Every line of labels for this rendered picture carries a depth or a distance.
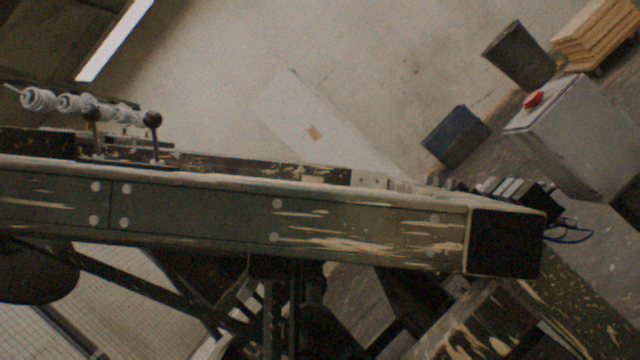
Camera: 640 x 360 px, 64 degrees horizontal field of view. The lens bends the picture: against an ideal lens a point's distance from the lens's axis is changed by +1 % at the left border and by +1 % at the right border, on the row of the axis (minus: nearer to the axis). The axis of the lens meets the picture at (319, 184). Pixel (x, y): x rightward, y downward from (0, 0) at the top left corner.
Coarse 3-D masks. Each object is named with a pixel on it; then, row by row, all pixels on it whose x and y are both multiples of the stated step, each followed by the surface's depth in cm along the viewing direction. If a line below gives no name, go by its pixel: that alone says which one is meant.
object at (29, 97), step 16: (0, 64) 135; (32, 80) 151; (48, 80) 159; (32, 96) 145; (48, 96) 144; (64, 96) 162; (96, 96) 192; (112, 96) 206; (64, 112) 161; (80, 112) 167; (112, 112) 187; (128, 112) 205; (144, 128) 225
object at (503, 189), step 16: (480, 192) 134; (496, 192) 122; (512, 192) 114; (528, 192) 107; (544, 192) 108; (544, 208) 108; (560, 208) 108; (560, 224) 110; (576, 224) 114; (560, 240) 107; (576, 240) 108
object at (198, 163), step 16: (48, 128) 172; (64, 128) 173; (80, 144) 174; (112, 144) 176; (128, 160) 174; (144, 160) 174; (176, 160) 174; (192, 160) 174; (208, 160) 174; (224, 160) 174; (240, 160) 174; (256, 160) 174; (256, 176) 174; (272, 176) 174; (288, 176) 174; (336, 176) 174; (352, 176) 174; (368, 176) 174; (384, 176) 174
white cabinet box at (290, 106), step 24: (288, 72) 523; (264, 96) 530; (288, 96) 527; (312, 96) 524; (264, 120) 534; (288, 120) 531; (312, 120) 528; (336, 120) 525; (288, 144) 535; (312, 144) 532; (336, 144) 529; (360, 144) 526; (384, 168) 527
